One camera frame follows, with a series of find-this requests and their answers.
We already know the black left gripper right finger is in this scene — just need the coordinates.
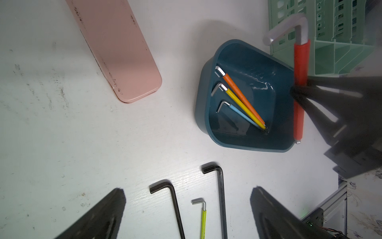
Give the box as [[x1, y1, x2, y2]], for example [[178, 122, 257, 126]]
[[250, 187, 331, 239]]

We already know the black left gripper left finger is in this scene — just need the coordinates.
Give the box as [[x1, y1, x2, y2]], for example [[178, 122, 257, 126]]
[[57, 188, 126, 239]]

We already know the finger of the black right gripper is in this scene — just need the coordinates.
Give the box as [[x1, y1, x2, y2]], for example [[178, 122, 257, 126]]
[[290, 86, 358, 146], [307, 76, 382, 99]]

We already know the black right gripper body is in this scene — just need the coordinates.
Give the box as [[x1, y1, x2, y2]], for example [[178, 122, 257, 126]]
[[324, 100, 382, 179]]

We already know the red handled hex key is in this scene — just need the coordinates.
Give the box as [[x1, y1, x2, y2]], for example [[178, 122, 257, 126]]
[[263, 13, 310, 144]]

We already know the blue handled hex key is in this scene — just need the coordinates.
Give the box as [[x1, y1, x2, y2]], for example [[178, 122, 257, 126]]
[[216, 101, 262, 129]]

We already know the yellow handled hex key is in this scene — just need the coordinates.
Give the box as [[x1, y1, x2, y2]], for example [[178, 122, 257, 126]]
[[211, 83, 267, 131]]

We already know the orange handled hex key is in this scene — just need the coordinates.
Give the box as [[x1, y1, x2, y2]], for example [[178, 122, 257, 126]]
[[215, 66, 266, 126]]

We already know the thin black hex key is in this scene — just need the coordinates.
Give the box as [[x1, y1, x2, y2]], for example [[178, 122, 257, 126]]
[[149, 182, 186, 239]]

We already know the long black hex key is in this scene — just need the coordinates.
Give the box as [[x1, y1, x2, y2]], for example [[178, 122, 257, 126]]
[[202, 163, 228, 239]]

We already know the teal plastic storage box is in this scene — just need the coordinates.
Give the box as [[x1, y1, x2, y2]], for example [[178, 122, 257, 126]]
[[195, 40, 295, 152]]

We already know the green mesh file organizer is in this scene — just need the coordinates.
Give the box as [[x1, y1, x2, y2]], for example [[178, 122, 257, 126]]
[[268, 0, 374, 76]]

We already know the pink pencil case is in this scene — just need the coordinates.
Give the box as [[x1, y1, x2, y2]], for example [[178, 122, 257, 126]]
[[67, 0, 162, 103]]

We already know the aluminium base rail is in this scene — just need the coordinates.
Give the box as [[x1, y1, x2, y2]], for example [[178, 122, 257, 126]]
[[301, 180, 347, 239]]

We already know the green handled hex key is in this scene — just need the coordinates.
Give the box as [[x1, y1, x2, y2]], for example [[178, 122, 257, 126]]
[[191, 198, 207, 239]]

